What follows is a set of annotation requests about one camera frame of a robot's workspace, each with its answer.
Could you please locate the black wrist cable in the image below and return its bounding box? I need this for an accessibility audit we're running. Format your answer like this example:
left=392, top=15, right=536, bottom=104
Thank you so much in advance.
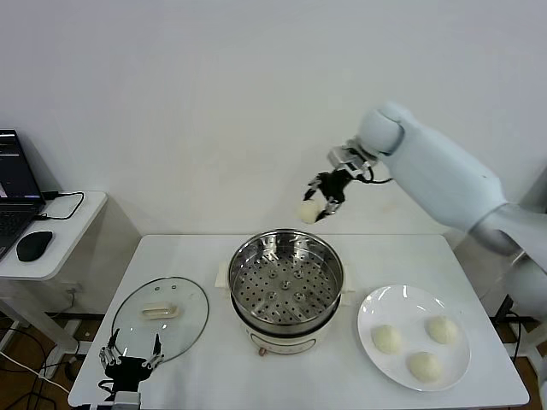
left=70, top=379, right=116, bottom=410
left=361, top=164, right=394, bottom=185

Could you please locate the white round plate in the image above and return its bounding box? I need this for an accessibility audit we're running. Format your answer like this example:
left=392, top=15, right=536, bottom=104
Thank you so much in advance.
left=356, top=284, right=472, bottom=393

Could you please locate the white floor cable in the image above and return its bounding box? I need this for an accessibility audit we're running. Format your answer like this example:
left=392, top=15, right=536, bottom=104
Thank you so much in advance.
left=0, top=350, right=72, bottom=394

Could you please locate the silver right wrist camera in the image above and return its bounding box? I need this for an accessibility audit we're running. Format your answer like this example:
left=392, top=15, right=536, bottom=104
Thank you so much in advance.
left=327, top=145, right=377, bottom=180

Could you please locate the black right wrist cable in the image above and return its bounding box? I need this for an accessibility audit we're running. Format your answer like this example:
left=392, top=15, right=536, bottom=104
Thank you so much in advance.
left=361, top=164, right=394, bottom=185

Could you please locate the glass lid with cream handle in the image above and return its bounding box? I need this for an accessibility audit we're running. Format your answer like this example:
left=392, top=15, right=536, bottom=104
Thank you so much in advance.
left=111, top=276, right=210, bottom=364

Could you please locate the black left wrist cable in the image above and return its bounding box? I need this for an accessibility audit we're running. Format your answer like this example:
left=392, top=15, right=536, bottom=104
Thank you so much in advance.
left=70, top=379, right=116, bottom=410

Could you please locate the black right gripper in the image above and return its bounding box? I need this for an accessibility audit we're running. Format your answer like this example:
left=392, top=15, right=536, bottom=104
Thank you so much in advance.
left=303, top=169, right=352, bottom=223

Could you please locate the steel perforated steamer basket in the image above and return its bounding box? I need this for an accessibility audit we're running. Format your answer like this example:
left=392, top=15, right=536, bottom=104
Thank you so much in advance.
left=213, top=229, right=356, bottom=328

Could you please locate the black computer mouse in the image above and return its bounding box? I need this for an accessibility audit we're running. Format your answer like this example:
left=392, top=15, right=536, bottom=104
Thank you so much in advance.
left=15, top=230, right=56, bottom=263

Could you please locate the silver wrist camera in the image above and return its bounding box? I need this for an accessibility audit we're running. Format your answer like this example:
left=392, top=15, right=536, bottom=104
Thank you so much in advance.
left=327, top=145, right=377, bottom=180
left=113, top=390, right=143, bottom=410

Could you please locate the black floor cable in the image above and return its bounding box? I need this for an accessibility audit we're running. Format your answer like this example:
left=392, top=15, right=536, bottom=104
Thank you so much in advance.
left=0, top=326, right=74, bottom=410

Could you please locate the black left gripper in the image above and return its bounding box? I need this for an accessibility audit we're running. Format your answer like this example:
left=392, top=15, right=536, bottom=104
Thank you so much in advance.
left=98, top=327, right=166, bottom=394

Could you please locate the white steamed baozi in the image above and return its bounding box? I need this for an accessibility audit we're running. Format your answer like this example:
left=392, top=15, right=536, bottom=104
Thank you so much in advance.
left=425, top=315, right=460, bottom=344
left=371, top=324, right=403, bottom=354
left=297, top=199, right=326, bottom=224
left=405, top=351, right=444, bottom=383

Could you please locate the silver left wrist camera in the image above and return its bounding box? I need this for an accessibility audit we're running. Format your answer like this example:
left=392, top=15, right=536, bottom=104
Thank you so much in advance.
left=113, top=390, right=143, bottom=410

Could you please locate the black cable with adapter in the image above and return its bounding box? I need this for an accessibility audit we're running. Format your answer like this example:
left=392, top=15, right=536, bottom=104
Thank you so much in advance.
left=495, top=294, right=526, bottom=360

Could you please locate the black laptop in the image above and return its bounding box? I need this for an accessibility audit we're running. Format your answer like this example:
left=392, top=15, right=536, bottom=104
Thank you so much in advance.
left=0, top=129, right=47, bottom=261

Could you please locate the black laptop cable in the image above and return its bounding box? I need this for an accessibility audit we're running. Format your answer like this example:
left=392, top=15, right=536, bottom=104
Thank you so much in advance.
left=33, top=191, right=85, bottom=222

